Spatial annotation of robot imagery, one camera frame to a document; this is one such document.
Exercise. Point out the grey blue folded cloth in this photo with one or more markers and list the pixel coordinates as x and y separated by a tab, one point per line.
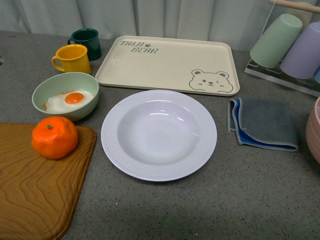
262	123

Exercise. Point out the light green bowl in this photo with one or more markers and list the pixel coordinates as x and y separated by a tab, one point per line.
67	83

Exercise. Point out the yellow enamel mug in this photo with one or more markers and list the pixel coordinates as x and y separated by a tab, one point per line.
72	58

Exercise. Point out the acrylic cup rack wooden handle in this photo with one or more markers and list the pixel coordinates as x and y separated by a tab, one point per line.
304	12

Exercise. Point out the orange mandarin fruit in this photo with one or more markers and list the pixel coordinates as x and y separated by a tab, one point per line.
54	137

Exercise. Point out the fake fried egg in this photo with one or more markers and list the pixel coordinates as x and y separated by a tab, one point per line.
68	101

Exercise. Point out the wooden cutting board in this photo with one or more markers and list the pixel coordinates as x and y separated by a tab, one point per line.
39	196

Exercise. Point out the grey curtain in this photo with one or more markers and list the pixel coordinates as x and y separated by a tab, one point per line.
238	23

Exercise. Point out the green plastic cup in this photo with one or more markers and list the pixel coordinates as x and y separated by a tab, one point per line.
275	42

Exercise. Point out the blue plastic cup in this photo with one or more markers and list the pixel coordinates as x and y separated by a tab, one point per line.
317	75

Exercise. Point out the beige bear serving tray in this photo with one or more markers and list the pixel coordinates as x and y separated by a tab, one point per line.
183	65

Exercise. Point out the pink ribbed bowl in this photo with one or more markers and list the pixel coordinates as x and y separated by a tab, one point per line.
312	132

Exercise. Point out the dark green enamel mug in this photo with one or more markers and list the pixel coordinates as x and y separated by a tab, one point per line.
89	38

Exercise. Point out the purple plastic cup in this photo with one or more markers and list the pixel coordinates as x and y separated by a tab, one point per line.
303	58

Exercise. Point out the white ribbed deep plate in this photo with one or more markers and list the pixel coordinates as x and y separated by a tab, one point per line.
159	135

